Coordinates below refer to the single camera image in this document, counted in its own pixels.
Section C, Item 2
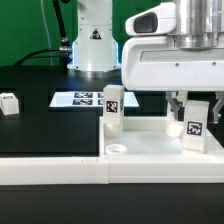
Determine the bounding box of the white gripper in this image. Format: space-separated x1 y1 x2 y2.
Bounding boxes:
121 36 224 123

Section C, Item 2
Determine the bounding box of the white square tabletop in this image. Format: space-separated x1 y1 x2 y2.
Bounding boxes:
99 117 224 157

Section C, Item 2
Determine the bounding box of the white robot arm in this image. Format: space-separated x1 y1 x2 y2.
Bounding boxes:
68 0 224 123

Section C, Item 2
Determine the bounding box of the white U-shaped obstacle fence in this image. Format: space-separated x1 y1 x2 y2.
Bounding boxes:
0 153 224 185

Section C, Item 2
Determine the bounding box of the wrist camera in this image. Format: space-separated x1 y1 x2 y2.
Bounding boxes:
125 2 176 36

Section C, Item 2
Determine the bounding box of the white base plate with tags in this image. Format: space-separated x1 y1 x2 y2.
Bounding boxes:
49 91 140 109

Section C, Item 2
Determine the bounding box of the black cable with connector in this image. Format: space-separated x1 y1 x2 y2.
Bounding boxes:
13 0 74 67

